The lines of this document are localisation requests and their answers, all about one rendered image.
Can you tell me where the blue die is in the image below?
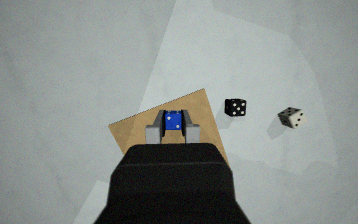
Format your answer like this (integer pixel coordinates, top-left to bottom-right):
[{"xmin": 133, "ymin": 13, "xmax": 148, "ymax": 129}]
[{"xmin": 165, "ymin": 110, "xmax": 182, "ymax": 130}]

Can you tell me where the tan mat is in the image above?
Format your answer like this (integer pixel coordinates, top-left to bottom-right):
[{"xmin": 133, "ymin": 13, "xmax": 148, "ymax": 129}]
[{"xmin": 108, "ymin": 88, "xmax": 230, "ymax": 167}]

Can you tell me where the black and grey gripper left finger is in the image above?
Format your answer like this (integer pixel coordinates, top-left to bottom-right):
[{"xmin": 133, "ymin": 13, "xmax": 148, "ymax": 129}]
[{"xmin": 145, "ymin": 110, "xmax": 166, "ymax": 144}]

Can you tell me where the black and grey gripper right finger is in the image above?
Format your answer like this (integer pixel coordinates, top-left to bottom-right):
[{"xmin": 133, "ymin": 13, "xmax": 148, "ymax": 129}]
[{"xmin": 181, "ymin": 110, "xmax": 200, "ymax": 143}]

